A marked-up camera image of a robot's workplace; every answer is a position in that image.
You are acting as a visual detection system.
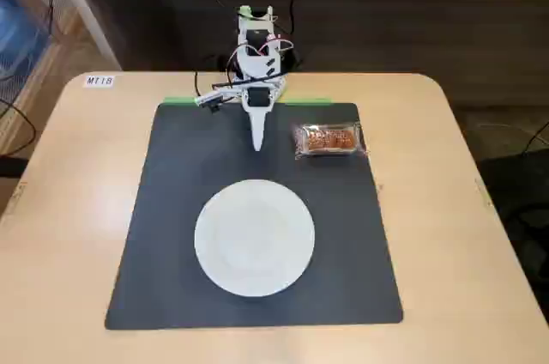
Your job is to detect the black office chair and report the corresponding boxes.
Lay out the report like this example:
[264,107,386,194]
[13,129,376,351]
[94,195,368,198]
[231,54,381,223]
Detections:
[474,153,549,300]

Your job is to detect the blue translucent storage box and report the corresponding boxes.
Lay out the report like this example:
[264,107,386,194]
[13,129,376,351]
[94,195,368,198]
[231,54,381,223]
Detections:
[0,0,53,82]

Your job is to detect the red and white arm wires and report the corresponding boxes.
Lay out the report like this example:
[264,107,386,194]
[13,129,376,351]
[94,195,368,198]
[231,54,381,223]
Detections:
[226,33,294,78]

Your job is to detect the black camera cable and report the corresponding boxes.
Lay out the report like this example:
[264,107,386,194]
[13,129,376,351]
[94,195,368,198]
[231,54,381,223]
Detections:
[193,69,241,101]

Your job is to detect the brown bread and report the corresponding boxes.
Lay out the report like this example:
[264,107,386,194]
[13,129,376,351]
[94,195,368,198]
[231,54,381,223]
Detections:
[293,121,368,161]

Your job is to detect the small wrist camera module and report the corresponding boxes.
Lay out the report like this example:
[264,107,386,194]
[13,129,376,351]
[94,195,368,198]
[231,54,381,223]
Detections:
[195,88,225,115]

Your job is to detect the white label with MT18 print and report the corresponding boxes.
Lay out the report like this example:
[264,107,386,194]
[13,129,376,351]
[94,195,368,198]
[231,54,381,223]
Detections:
[84,75,115,90]

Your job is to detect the black floor cable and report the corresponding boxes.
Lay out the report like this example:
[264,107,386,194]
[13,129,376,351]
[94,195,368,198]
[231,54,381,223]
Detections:
[0,96,37,155]

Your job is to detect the dark grey rectangular mat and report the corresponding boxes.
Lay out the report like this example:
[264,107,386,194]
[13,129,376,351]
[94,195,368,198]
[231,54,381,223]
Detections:
[104,101,404,331]

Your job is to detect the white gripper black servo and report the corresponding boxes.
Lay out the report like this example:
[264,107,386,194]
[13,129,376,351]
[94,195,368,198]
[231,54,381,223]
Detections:
[239,85,276,153]

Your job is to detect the white round dish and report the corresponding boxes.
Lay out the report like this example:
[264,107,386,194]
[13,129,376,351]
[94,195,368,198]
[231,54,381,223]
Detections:
[194,179,317,298]

